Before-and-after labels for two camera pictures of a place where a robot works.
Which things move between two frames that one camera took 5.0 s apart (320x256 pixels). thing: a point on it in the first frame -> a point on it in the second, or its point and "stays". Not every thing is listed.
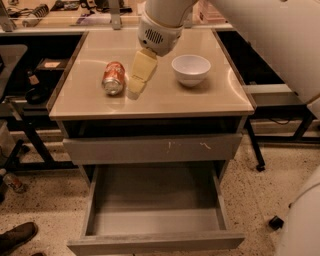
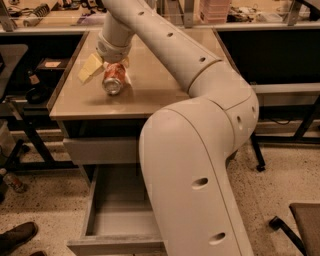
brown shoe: [16, 237] stays
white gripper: [159, 37] -> [112, 52]
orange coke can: [113, 78] stays
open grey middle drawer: [163, 209] stays
